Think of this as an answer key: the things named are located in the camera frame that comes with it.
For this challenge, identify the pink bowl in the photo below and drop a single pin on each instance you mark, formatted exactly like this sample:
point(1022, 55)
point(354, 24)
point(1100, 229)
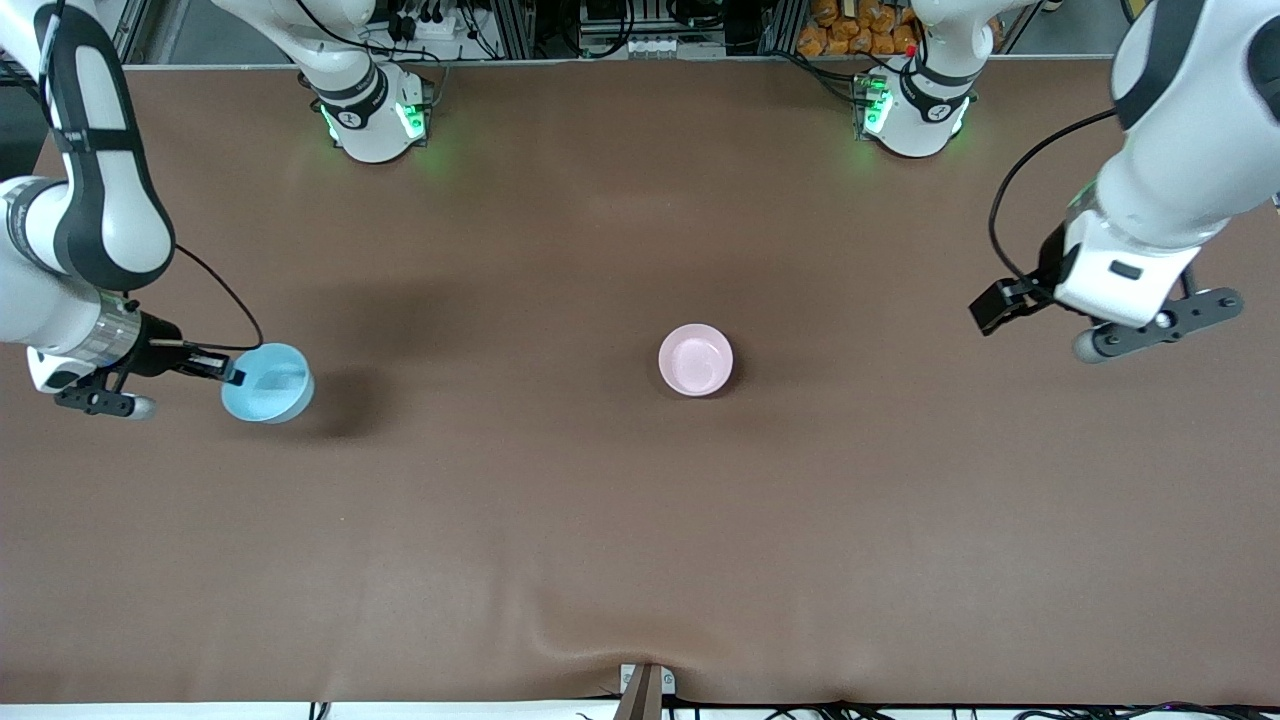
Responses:
point(695, 360)

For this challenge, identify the orange snack packets pile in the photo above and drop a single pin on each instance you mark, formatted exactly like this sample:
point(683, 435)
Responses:
point(850, 35)

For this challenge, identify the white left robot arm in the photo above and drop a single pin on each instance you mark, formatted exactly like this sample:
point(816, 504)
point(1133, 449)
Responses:
point(1180, 150)

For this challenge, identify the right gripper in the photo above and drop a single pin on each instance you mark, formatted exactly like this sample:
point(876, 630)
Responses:
point(157, 351)

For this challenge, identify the silver aluminium frame post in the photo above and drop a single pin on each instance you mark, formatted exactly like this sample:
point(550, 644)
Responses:
point(515, 25)
point(780, 25)

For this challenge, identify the light blue bowl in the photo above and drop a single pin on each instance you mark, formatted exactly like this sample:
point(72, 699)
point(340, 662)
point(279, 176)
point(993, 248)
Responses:
point(275, 390)

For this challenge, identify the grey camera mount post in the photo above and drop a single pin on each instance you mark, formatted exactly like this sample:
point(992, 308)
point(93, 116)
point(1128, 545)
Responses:
point(642, 695)

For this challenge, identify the brown table cover mat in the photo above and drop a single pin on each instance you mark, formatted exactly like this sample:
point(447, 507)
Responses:
point(640, 520)

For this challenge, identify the white power strip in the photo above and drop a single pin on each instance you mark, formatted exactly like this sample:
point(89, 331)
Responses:
point(435, 25)

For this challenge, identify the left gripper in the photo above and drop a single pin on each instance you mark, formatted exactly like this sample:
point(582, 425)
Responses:
point(1043, 275)

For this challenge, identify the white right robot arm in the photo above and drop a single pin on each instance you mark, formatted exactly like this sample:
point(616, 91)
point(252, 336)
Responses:
point(105, 200)

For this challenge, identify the white connector block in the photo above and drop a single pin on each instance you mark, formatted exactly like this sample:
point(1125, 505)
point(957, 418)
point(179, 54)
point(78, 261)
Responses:
point(655, 46)

